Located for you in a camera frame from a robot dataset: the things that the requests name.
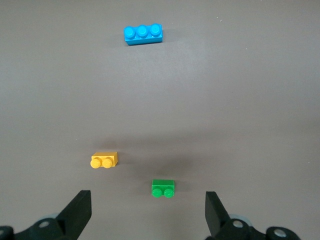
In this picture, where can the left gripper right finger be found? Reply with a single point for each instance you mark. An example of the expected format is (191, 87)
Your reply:
(220, 220)

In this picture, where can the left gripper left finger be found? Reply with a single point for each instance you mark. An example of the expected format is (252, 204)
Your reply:
(72, 217)

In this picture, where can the yellow two-stud block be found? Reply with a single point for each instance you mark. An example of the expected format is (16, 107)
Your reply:
(105, 160)

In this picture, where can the green two-stud block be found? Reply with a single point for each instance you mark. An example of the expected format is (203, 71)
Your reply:
(162, 188)

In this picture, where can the blue three-stud block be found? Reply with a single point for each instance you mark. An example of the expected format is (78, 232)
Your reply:
(142, 35)

